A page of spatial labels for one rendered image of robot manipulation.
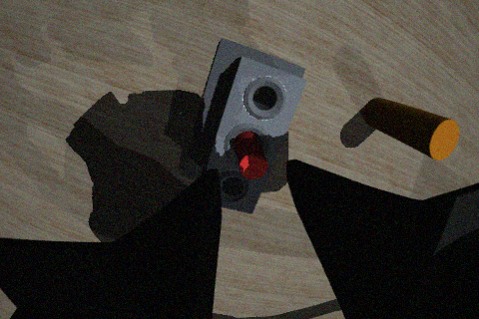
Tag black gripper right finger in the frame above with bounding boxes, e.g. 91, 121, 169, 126
286, 159, 479, 319

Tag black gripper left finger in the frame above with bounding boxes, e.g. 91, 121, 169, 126
0, 168, 223, 319

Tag brown cylinder with orange top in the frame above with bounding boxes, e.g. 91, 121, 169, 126
363, 97, 459, 160

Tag dark red peg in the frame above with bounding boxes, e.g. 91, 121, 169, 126
235, 131, 268, 179

